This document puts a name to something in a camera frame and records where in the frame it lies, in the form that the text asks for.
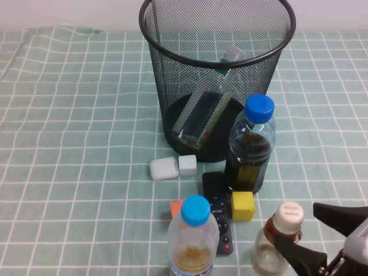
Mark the yellow cube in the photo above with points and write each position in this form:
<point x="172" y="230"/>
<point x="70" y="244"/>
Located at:
<point x="243" y="207"/>

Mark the clear bottle white cap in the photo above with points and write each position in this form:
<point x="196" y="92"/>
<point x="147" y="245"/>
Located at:
<point x="201" y="115"/>

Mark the grey cube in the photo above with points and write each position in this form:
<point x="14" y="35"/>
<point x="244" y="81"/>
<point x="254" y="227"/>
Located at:
<point x="187" y="165"/>

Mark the black mesh wastebasket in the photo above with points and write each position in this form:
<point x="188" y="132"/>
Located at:
<point x="178" y="86"/>

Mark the amber liquid bottle cyan cap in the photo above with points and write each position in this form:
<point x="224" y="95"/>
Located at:
<point x="192" y="241"/>

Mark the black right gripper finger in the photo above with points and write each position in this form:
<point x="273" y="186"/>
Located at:
<point x="302" y="258"/>
<point x="342" y="218"/>

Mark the black remote control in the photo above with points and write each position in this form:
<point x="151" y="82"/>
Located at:
<point x="214" y="187"/>

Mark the green checked tablecloth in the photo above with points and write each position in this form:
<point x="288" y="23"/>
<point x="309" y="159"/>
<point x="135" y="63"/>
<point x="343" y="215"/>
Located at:
<point x="57" y="143"/>

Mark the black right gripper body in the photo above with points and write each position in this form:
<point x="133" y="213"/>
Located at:
<point x="350" y="267"/>

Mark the clear bottle cream cap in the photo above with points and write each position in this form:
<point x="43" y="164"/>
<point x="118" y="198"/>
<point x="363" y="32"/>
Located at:
<point x="267" y="253"/>

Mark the dark liquid bottle blue cap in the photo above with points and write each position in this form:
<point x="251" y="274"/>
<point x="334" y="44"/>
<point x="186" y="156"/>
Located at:
<point x="250" y="155"/>

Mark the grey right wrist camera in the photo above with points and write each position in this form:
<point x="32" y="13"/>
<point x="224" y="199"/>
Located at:
<point x="358" y="244"/>

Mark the white rounded case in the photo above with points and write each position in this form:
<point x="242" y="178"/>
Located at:
<point x="164" y="169"/>

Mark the orange block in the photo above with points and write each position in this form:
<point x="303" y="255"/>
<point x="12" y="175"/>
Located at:
<point x="175" y="208"/>

